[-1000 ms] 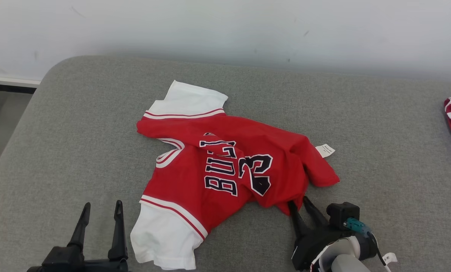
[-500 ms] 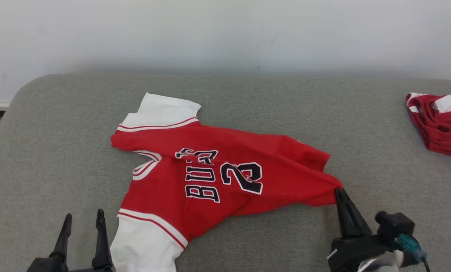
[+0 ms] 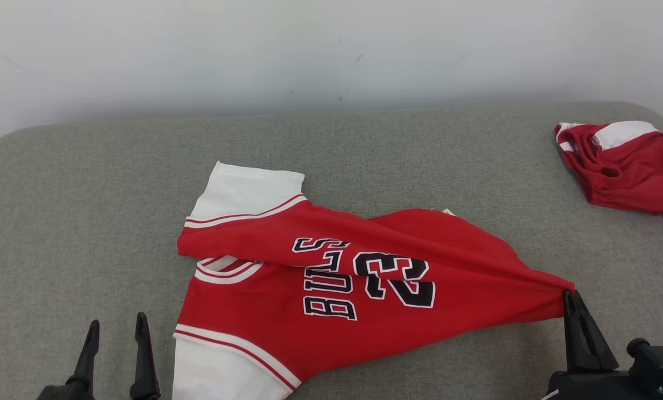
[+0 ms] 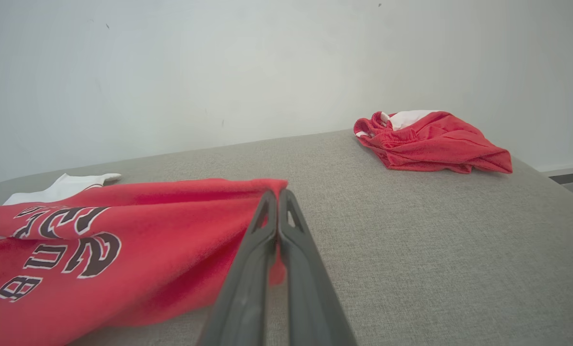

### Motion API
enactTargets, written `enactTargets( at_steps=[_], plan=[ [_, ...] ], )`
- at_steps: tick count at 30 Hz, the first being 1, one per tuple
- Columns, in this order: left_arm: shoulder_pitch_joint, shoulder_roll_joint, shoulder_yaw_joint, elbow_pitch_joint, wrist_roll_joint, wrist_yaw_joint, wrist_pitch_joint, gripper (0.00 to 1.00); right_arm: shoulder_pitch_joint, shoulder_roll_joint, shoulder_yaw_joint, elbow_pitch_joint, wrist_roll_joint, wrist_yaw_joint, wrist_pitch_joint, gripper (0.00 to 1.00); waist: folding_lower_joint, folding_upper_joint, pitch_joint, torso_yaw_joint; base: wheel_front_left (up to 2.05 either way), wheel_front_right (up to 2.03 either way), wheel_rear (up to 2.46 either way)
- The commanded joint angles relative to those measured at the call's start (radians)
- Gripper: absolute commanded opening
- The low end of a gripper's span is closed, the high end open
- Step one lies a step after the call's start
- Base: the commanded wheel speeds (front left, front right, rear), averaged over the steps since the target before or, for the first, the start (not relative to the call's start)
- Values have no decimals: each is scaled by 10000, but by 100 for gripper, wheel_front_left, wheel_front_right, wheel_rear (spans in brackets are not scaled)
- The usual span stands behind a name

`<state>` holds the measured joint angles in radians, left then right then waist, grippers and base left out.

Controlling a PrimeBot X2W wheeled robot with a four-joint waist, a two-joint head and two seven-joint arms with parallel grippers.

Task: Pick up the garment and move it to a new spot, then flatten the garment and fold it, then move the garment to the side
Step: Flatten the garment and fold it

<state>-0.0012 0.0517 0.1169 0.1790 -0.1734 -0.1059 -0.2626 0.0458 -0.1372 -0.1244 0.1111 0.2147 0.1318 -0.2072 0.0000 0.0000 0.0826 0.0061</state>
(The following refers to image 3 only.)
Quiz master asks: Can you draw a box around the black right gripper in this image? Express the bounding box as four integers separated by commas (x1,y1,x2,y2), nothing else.
541,289,663,400

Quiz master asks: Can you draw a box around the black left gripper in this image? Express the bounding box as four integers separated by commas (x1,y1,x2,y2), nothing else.
37,312,161,400

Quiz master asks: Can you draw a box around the red Bulls 23 jersey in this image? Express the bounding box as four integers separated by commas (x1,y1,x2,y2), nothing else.
171,161,576,400

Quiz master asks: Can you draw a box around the folded red white jersey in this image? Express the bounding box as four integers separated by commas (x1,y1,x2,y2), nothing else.
555,121,663,222

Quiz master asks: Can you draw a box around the grey fabric sofa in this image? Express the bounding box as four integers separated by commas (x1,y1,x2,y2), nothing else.
0,101,663,400

